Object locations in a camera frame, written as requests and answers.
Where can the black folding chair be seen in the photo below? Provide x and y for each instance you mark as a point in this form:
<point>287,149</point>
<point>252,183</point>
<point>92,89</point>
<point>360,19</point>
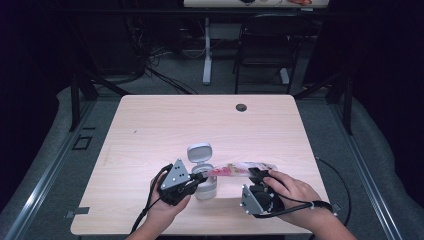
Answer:
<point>266,43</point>

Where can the person's left hand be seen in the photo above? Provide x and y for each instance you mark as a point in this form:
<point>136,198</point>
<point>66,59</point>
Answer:
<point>163,208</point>

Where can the red and white spout pouch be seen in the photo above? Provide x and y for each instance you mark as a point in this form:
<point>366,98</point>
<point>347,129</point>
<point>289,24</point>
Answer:
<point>240,169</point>

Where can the aluminium floor rail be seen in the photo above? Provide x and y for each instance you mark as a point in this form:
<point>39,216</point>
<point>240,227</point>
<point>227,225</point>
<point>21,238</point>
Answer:
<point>370,186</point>
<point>43,186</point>

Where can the grey tape strip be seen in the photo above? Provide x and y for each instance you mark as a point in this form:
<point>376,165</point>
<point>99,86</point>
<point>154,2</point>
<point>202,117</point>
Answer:
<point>78,211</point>
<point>337,207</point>

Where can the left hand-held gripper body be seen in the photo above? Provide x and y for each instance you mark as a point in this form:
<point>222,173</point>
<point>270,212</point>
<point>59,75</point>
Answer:
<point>175,183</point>

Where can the short white desk leg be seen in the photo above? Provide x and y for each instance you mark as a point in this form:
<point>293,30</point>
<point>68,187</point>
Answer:
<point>284,76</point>

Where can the dark cabinet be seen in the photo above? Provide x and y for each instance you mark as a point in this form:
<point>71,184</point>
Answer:
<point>110,43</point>

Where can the round black table grommet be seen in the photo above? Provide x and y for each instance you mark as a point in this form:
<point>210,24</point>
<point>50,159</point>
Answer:
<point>241,107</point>

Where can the black metal stand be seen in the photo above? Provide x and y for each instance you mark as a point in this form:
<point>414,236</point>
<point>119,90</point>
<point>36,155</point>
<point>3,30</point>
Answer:
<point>75,100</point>
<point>347,110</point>

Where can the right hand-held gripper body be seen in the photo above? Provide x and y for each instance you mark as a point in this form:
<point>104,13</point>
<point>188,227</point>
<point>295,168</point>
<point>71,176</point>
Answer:
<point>261,200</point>

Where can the tall white desk leg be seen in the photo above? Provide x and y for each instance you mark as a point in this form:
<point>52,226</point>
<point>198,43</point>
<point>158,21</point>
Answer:
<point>207,60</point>

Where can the person's right hand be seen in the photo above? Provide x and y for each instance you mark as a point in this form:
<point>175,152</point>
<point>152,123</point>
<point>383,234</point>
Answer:
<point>296,200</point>

